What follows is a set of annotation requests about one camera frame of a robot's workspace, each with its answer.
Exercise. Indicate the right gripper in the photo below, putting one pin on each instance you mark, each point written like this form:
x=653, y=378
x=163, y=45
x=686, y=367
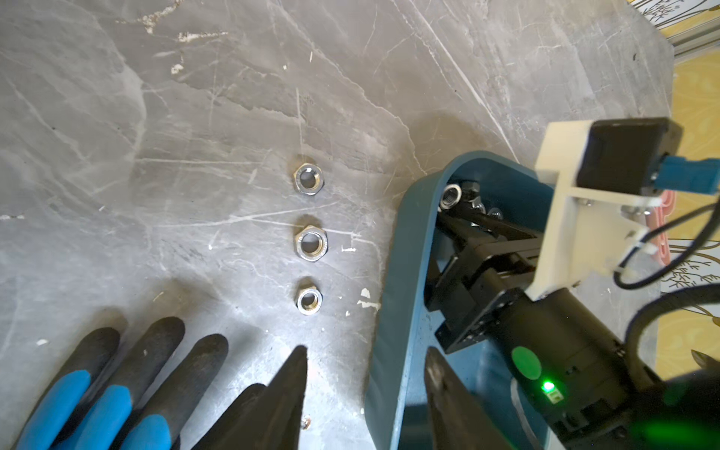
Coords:
x=475, y=270

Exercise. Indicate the teal plastic storage box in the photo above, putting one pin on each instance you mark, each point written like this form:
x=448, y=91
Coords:
x=396, y=410

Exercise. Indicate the blue grey work glove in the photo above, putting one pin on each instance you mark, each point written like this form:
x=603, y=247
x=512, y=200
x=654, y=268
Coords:
x=87, y=406

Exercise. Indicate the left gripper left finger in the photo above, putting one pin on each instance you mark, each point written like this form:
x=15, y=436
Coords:
x=265, y=416

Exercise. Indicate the steel hex nut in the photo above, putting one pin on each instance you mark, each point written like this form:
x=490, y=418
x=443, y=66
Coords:
x=309, y=300
x=308, y=179
x=311, y=244

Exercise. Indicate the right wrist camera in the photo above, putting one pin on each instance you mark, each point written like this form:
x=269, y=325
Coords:
x=603, y=171

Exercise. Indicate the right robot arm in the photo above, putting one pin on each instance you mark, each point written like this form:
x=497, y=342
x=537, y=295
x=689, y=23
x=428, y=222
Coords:
x=589, y=386

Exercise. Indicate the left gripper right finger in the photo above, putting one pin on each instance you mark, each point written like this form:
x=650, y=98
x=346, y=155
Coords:
x=457, y=420

